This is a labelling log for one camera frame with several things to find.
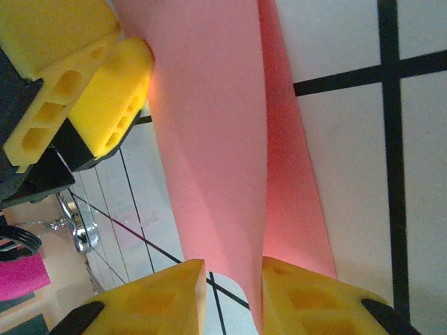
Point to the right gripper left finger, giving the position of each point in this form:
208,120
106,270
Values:
157,300

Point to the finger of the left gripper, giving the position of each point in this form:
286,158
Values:
52,28
111,87

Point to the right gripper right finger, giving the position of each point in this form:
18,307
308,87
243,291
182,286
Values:
314,307

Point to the pink cloth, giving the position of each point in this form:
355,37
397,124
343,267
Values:
216,139

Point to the pink sponge ball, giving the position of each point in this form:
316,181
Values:
21,279

